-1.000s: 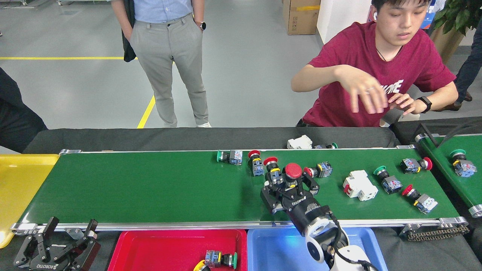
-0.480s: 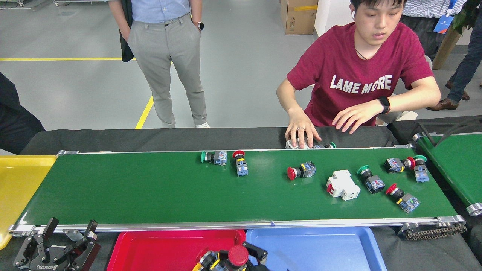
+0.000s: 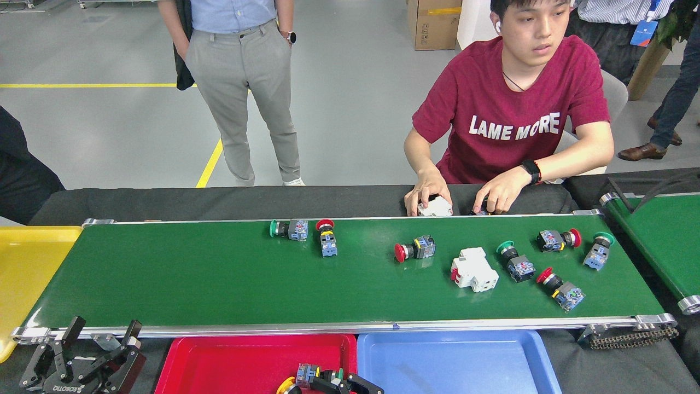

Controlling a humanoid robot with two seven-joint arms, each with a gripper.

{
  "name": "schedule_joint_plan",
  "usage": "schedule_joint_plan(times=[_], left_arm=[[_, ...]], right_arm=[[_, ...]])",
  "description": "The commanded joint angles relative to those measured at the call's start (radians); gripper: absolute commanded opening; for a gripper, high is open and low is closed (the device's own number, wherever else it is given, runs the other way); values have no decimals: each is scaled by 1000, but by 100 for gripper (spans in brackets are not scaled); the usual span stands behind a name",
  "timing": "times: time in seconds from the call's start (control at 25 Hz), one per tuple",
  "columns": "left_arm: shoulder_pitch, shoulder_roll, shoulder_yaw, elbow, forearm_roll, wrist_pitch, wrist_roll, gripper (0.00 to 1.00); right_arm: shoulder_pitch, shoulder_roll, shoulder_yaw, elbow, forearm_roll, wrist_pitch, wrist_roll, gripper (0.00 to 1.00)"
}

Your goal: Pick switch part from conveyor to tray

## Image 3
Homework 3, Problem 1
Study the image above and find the white circuit breaker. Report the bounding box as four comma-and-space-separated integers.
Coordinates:
418, 195, 454, 218
450, 246, 500, 293

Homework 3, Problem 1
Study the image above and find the seated person's right hand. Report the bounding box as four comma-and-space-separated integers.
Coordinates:
404, 169, 454, 217

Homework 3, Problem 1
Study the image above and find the blue plastic tray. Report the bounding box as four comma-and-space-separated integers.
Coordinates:
357, 329, 564, 394

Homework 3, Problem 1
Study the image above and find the black bracket frame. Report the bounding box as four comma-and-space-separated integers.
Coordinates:
606, 171, 700, 214

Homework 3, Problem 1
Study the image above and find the standing person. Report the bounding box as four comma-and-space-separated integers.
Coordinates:
566, 0, 676, 85
0, 106, 65, 225
618, 22, 700, 162
156, 0, 306, 187

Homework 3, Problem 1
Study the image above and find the seated person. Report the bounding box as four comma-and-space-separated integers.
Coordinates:
404, 0, 616, 217

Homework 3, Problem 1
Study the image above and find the green belt conveyor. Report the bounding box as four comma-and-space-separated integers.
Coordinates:
11, 210, 680, 345
599, 189, 700, 315

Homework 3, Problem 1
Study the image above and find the gold plant pot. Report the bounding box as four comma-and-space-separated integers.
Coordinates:
627, 38, 672, 101

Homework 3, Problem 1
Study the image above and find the seated person's left hand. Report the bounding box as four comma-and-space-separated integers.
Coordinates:
472, 167, 534, 215

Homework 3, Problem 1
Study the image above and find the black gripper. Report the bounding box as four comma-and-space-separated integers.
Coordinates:
20, 316, 147, 394

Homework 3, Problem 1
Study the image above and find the yellow plastic tray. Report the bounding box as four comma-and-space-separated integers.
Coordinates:
0, 226, 84, 363

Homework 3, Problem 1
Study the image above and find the red plastic tray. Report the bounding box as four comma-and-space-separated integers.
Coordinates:
155, 333, 359, 394

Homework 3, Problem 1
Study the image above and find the black drive chain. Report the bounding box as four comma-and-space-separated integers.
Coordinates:
580, 323, 680, 351

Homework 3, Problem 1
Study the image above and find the blue lanyard badge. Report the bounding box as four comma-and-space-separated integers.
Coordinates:
629, 0, 659, 48

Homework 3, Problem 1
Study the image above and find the brown cardboard box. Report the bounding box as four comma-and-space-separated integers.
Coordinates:
407, 0, 463, 51

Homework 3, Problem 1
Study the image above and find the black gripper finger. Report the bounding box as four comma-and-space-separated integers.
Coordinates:
298, 371, 346, 394
346, 374, 384, 394

